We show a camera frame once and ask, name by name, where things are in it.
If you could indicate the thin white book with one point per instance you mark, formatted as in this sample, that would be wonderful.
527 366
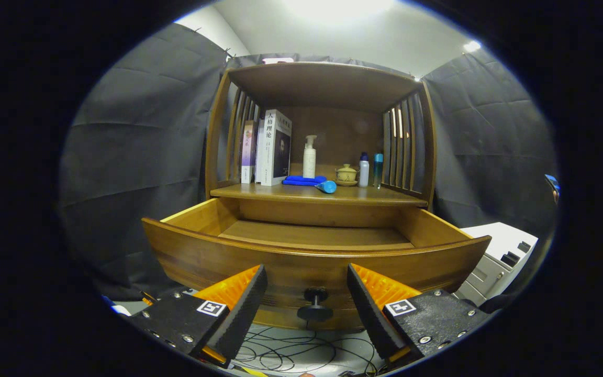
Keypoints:
259 152

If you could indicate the white bottle with blue cap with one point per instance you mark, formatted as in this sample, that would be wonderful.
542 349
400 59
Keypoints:
364 170

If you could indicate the wooden countertop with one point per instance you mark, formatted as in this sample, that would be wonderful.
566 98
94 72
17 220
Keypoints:
364 195

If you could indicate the black drawer knob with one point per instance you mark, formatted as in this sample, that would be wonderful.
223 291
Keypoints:
314 303

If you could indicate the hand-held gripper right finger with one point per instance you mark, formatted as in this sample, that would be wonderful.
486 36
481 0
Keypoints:
372 319

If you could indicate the small blue object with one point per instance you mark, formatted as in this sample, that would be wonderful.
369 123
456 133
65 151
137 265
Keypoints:
553 184

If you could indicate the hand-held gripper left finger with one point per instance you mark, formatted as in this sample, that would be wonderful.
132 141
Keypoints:
244 319

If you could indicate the white storage unit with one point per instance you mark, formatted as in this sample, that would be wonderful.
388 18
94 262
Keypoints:
495 251

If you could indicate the yellow lidded tea cup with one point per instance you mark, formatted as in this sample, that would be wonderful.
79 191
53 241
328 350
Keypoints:
346 173

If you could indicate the white book with portrait cover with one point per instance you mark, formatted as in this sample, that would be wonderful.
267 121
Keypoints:
278 146

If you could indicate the slim teal bottle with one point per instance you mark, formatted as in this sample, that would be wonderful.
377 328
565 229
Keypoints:
378 167

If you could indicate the small rectangular ceiling light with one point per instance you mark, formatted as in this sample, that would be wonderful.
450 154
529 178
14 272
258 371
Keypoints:
471 46

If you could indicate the blue white cosmetic tube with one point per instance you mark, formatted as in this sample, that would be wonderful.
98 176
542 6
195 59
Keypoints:
326 187

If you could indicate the wooden cabinet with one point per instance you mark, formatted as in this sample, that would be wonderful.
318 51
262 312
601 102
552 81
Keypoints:
327 86

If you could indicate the wooden drawer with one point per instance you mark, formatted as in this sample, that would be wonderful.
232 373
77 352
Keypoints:
291 264

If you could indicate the yellow saucer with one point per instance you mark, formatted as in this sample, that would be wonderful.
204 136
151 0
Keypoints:
346 184

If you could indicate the pink purple book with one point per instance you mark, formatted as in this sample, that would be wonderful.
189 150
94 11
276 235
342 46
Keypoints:
248 152

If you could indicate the folded blue cloth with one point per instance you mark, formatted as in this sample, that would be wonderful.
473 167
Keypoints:
301 180

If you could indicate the orange black device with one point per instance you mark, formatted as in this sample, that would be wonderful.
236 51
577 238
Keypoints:
148 299

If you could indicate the large round ceiling light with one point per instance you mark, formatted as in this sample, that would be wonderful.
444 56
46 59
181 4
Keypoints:
338 6

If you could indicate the white pump bottle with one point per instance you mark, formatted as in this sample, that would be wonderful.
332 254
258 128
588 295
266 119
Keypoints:
309 159

